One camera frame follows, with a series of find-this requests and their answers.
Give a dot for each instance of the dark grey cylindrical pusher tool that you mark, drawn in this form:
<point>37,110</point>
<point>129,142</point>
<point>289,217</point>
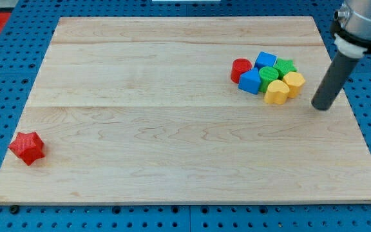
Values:
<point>332,83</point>

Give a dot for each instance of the green star block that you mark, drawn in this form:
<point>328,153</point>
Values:
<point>284,66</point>

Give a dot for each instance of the yellow heart block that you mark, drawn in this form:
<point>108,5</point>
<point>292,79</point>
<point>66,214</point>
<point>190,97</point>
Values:
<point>277,93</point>

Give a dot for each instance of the yellow hexagon block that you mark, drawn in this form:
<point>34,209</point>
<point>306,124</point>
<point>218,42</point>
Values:
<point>295,81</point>

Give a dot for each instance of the red star block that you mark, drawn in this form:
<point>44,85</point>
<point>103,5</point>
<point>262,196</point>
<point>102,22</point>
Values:
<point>28,147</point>

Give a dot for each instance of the blue pentagon block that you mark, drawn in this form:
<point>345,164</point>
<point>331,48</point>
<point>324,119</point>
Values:
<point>250,81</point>

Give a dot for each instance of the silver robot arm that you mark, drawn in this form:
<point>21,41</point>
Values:
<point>351,28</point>

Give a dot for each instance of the light wooden board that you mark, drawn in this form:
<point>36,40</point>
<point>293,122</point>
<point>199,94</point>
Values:
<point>143,111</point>

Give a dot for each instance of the green cylinder block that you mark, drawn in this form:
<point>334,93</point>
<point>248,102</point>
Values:
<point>267,75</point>

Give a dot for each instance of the red cylinder block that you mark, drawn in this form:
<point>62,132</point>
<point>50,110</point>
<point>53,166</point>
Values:
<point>239,66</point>

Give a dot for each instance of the blue cube block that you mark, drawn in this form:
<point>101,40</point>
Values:
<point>265,59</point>

